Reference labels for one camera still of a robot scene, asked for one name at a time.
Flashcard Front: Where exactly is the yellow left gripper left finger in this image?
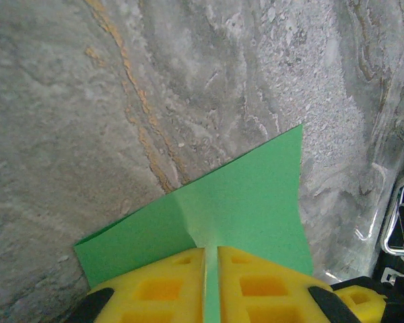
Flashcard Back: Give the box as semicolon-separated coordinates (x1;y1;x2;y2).
65;247;207;323

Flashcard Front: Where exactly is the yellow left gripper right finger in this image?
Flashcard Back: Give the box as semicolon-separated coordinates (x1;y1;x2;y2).
217;245;362;323

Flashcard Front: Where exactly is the green paper sheet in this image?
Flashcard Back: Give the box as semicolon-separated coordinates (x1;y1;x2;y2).
73;123;314;323

